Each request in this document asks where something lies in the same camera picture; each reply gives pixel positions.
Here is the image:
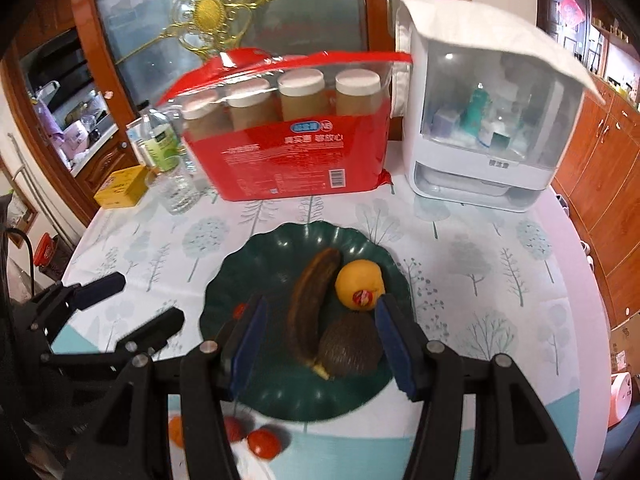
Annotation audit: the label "wooden floor cabinets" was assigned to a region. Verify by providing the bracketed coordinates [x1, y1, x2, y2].
[550, 75, 640, 333]

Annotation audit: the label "yellow orange with sticker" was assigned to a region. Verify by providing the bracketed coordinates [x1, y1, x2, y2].
[335, 259, 387, 311]

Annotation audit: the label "small red tomato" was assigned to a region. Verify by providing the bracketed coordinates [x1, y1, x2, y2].
[247, 427, 281, 460]
[223, 415, 246, 442]

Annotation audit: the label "frosted glass wooden door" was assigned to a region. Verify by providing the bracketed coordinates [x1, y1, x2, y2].
[70, 0, 473, 128]

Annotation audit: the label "white cloth cover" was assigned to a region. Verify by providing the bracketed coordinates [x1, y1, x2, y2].
[394, 0, 608, 111]

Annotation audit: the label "wooden display cabinet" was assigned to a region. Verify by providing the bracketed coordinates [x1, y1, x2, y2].
[0, 25, 146, 223]

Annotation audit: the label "teal tube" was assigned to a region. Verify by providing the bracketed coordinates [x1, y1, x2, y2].
[460, 85, 490, 137]

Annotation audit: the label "purple box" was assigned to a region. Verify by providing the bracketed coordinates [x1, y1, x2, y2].
[432, 107, 461, 140]

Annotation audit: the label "white countertop appliance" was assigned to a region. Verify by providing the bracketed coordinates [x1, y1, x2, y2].
[395, 35, 587, 213]

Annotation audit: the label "red wall decoration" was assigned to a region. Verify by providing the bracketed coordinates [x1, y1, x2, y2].
[559, 0, 586, 36]

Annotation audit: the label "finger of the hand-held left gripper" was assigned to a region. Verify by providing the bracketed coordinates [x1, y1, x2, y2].
[40, 306, 186, 376]
[30, 272, 127, 342]

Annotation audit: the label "dark brown avocado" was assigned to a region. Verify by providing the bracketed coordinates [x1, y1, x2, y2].
[317, 312, 385, 377]

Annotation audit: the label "gold door ornament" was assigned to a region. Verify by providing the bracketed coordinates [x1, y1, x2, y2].
[117, 0, 281, 66]

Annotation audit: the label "pink and white container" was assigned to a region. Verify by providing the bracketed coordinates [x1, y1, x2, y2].
[606, 372, 636, 429]

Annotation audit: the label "yellow box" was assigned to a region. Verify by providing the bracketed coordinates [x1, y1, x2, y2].
[94, 164, 150, 209]

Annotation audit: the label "cardboard box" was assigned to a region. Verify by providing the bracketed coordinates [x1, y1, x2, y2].
[609, 320, 640, 376]

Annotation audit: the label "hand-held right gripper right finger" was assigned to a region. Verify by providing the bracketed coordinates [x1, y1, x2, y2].
[374, 296, 583, 480]

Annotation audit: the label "silver door handle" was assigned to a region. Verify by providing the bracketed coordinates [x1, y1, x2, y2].
[384, 0, 406, 47]

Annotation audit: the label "red plastic jar pack bag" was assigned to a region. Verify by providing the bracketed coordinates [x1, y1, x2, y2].
[155, 47, 415, 202]

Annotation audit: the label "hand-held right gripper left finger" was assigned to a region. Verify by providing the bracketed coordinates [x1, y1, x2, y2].
[65, 294, 271, 480]

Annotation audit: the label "clear green-label water bottle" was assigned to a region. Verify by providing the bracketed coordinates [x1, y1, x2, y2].
[137, 107, 201, 216]

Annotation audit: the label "black cable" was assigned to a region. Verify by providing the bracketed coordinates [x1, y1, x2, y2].
[4, 227, 37, 303]

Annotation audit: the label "brown overripe banana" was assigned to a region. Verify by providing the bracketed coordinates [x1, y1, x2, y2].
[287, 247, 343, 380]

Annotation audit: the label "dark green scalloped plate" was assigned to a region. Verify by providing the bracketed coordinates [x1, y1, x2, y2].
[199, 222, 413, 421]

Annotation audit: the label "white-lidded jar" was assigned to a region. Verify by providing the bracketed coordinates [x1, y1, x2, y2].
[181, 92, 218, 141]
[227, 78, 281, 131]
[335, 68, 383, 116]
[277, 68, 333, 123]

